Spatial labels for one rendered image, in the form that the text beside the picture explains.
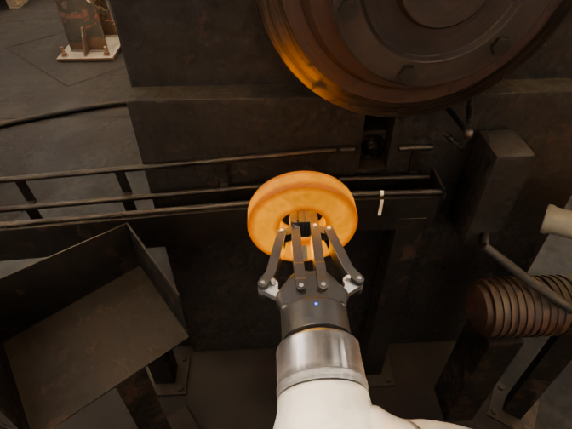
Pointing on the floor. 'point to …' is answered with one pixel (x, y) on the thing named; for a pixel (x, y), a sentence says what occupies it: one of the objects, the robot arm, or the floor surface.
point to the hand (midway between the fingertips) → (302, 211)
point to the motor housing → (497, 338)
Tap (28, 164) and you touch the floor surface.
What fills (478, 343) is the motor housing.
